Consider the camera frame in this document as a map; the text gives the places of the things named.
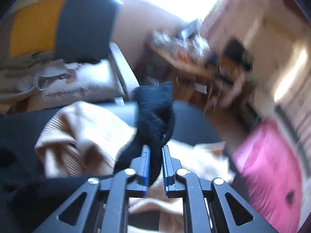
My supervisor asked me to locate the white printed pillow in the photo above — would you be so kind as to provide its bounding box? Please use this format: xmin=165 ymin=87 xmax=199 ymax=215
xmin=27 ymin=58 xmax=126 ymax=111

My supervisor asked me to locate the wooden side table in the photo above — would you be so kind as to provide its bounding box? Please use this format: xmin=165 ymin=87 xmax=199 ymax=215
xmin=146 ymin=41 xmax=246 ymax=98

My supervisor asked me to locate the beige knit sweater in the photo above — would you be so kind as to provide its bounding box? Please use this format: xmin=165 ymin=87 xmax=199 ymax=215
xmin=35 ymin=101 xmax=237 ymax=233

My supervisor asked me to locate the black hair clip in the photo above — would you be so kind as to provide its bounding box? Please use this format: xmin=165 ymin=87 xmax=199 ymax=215
xmin=285 ymin=190 xmax=296 ymax=205

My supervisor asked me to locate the pink ruffled quilt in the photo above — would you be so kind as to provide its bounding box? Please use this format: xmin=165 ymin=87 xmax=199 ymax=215
xmin=233 ymin=119 xmax=305 ymax=229

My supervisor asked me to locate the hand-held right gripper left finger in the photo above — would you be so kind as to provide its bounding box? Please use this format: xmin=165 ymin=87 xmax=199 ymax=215
xmin=31 ymin=145 xmax=150 ymax=233

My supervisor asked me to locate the grey yellow blue sofa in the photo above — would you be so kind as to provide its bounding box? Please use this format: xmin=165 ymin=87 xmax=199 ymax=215
xmin=0 ymin=0 xmax=139 ymax=107

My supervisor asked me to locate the black knit sweater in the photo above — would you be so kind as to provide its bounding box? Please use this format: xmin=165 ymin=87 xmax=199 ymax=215
xmin=0 ymin=81 xmax=176 ymax=233

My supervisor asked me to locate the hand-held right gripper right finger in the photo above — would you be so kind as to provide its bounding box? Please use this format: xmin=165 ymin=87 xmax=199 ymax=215
xmin=162 ymin=145 xmax=277 ymax=233

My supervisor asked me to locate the grey cloth garment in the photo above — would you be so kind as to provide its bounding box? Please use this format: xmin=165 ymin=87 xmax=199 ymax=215
xmin=0 ymin=51 xmax=70 ymax=100

